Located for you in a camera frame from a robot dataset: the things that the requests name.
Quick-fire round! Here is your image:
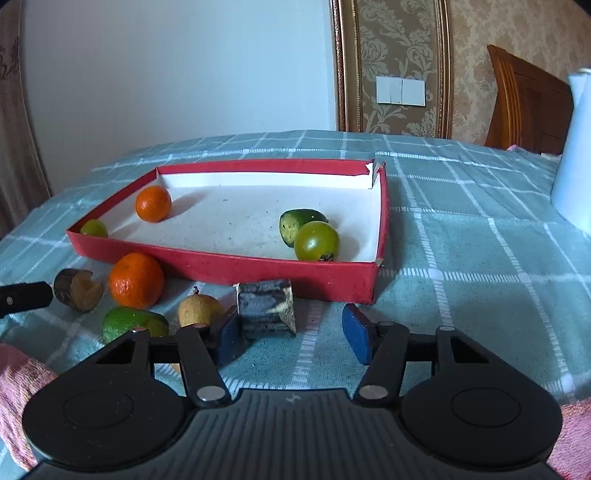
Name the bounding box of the white electric kettle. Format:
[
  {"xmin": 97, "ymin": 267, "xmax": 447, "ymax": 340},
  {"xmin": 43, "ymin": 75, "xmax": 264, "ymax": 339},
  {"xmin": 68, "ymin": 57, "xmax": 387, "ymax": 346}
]
[{"xmin": 551, "ymin": 68, "xmax": 591, "ymax": 232}]

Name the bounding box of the brown curtain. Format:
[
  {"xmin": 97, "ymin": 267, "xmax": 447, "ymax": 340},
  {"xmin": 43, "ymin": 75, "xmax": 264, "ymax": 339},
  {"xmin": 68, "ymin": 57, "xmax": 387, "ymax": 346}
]
[{"xmin": 0, "ymin": 0, "xmax": 52, "ymax": 241}]

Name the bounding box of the white wall switch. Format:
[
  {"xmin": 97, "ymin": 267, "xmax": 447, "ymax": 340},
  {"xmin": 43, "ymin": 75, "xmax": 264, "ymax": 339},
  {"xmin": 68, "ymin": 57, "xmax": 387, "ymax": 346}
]
[{"xmin": 376, "ymin": 76, "xmax": 426, "ymax": 107}]

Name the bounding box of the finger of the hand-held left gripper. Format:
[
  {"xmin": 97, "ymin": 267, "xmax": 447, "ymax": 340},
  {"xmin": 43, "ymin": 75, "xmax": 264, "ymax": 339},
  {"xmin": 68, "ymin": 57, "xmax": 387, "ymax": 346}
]
[{"xmin": 0, "ymin": 281, "xmax": 54, "ymax": 317}]

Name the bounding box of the red cardboard box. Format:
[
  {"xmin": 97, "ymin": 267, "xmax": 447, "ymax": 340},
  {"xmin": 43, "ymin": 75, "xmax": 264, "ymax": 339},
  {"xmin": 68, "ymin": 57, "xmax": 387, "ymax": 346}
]
[{"xmin": 66, "ymin": 158, "xmax": 391, "ymax": 305}]

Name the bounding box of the dark sugarcane piece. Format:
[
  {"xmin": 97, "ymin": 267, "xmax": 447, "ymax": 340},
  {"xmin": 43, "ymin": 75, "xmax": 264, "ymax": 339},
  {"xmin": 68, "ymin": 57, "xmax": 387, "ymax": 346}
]
[{"xmin": 235, "ymin": 279, "xmax": 297, "ymax": 340}]

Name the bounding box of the brown wooden chair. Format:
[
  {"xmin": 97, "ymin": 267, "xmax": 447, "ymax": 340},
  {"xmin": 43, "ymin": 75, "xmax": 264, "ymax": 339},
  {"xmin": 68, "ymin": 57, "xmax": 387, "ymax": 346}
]
[{"xmin": 485, "ymin": 45, "xmax": 575, "ymax": 155}]

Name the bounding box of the orange tangerine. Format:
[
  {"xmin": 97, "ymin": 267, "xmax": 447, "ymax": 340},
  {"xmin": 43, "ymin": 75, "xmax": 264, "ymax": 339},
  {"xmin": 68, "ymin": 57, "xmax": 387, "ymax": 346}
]
[
  {"xmin": 109, "ymin": 252, "xmax": 165, "ymax": 310},
  {"xmin": 135, "ymin": 185, "xmax": 172, "ymax": 223}
]

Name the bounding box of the green plaid tablecloth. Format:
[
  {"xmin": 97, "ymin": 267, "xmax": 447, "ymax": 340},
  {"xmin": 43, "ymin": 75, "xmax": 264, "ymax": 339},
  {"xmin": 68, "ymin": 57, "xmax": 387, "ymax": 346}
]
[{"xmin": 0, "ymin": 130, "xmax": 591, "ymax": 416}]

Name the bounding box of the notched sugarcane piece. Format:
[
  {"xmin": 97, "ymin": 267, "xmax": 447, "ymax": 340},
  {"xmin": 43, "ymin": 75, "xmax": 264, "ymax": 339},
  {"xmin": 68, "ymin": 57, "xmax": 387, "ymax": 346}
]
[{"xmin": 54, "ymin": 268, "xmax": 105, "ymax": 313}]

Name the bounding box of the small round green fruit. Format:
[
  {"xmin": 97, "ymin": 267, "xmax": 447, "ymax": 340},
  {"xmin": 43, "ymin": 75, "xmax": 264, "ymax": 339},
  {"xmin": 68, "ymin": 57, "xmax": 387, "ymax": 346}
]
[{"xmin": 80, "ymin": 219, "xmax": 109, "ymax": 239}]

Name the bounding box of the large round green fruit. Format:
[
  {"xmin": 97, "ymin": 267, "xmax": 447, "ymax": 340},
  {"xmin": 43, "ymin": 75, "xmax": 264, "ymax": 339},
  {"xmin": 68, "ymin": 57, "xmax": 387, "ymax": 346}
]
[{"xmin": 294, "ymin": 220, "xmax": 341, "ymax": 262}]

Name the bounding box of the dark green cucumber piece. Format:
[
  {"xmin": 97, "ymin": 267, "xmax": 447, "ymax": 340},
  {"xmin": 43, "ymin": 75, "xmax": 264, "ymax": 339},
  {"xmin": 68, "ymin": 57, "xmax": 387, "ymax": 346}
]
[{"xmin": 279, "ymin": 209, "xmax": 328, "ymax": 248}]

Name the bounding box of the bright green cucumber piece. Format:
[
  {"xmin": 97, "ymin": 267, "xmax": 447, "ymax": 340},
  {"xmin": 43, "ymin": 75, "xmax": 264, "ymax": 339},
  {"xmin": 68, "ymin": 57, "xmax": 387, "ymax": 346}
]
[{"xmin": 102, "ymin": 306, "xmax": 170, "ymax": 344}]

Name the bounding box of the gold framed wallpaper panel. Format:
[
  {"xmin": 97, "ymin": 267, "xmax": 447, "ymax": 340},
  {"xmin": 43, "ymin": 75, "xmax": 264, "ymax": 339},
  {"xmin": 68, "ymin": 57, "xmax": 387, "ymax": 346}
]
[{"xmin": 329, "ymin": 0, "xmax": 455, "ymax": 139}]

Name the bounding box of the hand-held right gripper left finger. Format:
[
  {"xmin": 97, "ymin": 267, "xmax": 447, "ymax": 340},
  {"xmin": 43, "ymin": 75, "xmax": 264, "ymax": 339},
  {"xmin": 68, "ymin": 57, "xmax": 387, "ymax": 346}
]
[{"xmin": 88, "ymin": 305, "xmax": 244, "ymax": 409}]

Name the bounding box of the brown longan with stem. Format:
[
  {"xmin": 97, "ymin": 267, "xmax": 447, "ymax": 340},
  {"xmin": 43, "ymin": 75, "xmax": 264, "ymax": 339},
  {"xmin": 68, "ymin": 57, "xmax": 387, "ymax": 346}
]
[{"xmin": 178, "ymin": 287, "xmax": 225, "ymax": 328}]

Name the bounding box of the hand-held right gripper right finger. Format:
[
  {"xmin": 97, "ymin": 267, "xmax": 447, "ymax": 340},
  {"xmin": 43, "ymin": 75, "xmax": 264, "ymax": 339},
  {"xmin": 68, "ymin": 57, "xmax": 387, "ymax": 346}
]
[{"xmin": 342, "ymin": 303, "xmax": 504, "ymax": 408}]

